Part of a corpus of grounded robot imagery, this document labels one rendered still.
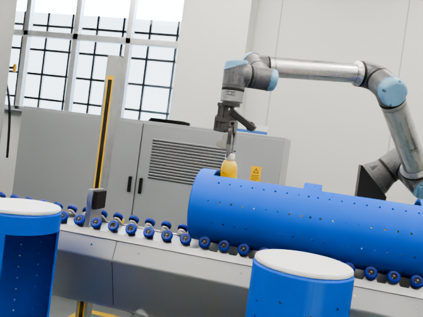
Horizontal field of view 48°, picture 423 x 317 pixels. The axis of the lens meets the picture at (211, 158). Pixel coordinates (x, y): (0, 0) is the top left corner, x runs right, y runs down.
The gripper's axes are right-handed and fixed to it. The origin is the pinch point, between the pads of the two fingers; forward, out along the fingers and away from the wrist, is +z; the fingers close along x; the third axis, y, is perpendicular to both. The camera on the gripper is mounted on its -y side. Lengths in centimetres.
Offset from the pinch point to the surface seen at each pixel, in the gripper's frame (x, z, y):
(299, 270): 58, 26, -34
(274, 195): 11.3, 12.5, -20.4
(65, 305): -135, 131, 138
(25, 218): 49, 27, 54
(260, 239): 11.8, 29.1, -17.2
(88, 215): 5, 32, 55
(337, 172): -283, 12, -46
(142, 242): 11.8, 37.6, 27.6
